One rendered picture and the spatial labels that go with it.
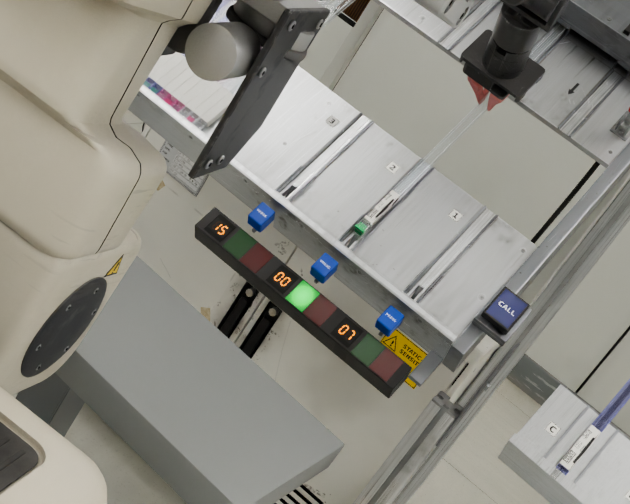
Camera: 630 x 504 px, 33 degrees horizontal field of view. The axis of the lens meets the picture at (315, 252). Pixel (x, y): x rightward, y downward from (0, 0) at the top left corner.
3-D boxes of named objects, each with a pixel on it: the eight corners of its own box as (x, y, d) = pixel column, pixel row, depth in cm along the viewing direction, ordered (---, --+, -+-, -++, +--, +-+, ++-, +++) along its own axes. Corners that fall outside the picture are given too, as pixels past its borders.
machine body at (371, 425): (283, 615, 187) (483, 355, 165) (11, 364, 204) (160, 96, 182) (404, 487, 246) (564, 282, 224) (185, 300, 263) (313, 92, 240)
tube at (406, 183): (361, 237, 141) (362, 233, 140) (353, 230, 141) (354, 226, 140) (570, 26, 161) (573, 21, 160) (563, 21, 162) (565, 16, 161)
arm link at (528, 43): (495, 8, 133) (533, 32, 132) (523, -24, 136) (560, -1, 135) (482, 43, 140) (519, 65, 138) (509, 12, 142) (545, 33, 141)
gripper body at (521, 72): (484, 36, 148) (497, 1, 142) (543, 78, 146) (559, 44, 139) (456, 63, 146) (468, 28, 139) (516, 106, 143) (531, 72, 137)
